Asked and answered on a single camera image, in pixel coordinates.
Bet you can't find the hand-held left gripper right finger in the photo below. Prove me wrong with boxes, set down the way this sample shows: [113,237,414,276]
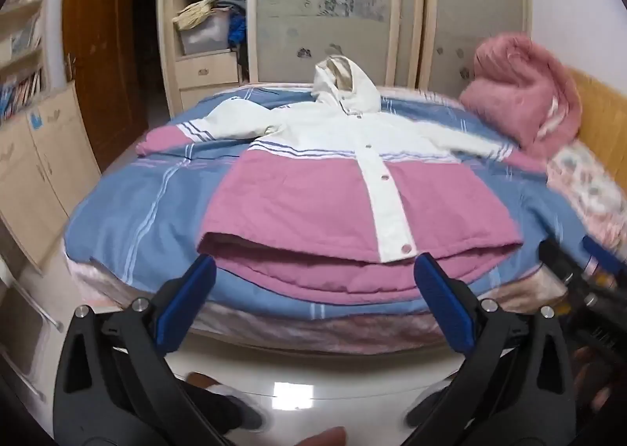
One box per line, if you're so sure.
[404,251,581,446]

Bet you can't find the person's left foot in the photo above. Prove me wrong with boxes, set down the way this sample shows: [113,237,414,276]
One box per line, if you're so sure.
[188,372,268,432]

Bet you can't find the blue striped bed sheet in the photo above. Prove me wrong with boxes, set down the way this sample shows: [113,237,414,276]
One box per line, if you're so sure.
[63,84,593,324]

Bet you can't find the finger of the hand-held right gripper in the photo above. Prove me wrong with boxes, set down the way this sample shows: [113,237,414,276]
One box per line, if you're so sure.
[582,235,627,280]
[539,237,596,310]

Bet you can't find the row of books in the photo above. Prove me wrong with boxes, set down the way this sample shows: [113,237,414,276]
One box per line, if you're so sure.
[0,69,46,121]

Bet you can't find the floral patterned cloth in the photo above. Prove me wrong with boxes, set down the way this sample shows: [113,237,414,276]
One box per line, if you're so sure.
[544,143,627,261]

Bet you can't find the beige bookshelf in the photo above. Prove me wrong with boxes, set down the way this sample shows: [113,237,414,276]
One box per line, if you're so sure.
[0,0,56,124]

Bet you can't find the blue folded clothes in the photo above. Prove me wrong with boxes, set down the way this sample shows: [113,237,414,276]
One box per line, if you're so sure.
[228,13,248,48]

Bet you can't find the pink and white hooded jacket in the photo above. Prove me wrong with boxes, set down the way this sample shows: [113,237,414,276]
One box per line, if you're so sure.
[136,56,547,293]

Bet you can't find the beige low cabinet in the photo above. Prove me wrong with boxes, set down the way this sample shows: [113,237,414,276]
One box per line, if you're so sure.
[0,79,103,275]

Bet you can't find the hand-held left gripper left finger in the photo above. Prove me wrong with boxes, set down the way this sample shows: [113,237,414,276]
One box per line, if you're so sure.
[53,254,233,446]

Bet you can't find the person's right hand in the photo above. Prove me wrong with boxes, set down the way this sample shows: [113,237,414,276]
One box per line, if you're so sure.
[573,347,614,416]

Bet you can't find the person's right foot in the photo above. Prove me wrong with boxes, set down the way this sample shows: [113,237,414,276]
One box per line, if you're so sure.
[406,390,448,427]

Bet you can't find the beige crumpled bag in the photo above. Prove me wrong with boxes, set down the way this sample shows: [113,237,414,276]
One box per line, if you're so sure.
[172,0,223,31]

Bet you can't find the person's foot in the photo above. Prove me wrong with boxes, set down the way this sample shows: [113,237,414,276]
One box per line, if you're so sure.
[188,372,268,432]
[406,390,448,427]

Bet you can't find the folded pink quilt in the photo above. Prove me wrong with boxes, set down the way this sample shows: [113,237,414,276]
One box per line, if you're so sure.
[458,32,584,163]

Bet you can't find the wooden headboard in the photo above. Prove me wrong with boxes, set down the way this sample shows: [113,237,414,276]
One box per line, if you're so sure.
[563,65,627,168]

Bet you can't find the translucent plastic storage box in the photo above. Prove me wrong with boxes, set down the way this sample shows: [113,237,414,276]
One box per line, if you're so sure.
[179,15,231,55]

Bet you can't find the brown wooden door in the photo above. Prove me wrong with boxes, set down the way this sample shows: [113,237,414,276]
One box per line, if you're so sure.
[61,0,150,173]

